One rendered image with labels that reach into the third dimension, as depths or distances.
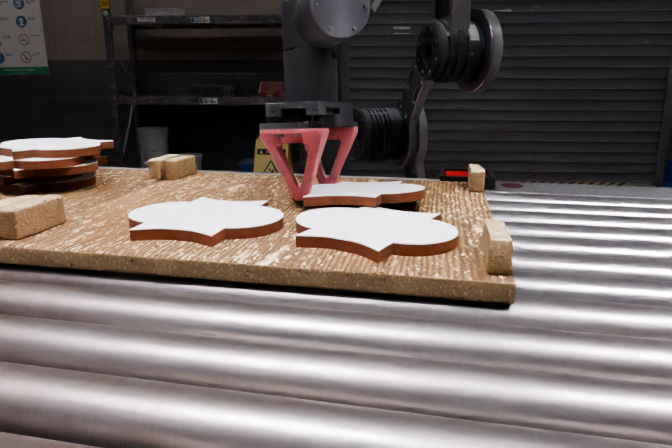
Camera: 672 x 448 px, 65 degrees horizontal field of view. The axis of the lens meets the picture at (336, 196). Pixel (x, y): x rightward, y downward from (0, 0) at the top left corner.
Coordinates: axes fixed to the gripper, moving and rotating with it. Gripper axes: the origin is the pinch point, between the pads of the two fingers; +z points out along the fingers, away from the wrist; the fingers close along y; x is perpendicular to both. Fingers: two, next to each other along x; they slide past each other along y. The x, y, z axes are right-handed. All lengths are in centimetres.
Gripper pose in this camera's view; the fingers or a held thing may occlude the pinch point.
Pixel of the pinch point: (314, 187)
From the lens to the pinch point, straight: 57.7
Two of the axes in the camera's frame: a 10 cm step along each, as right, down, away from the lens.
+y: 3.2, -1.4, 9.4
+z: 0.3, 9.9, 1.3
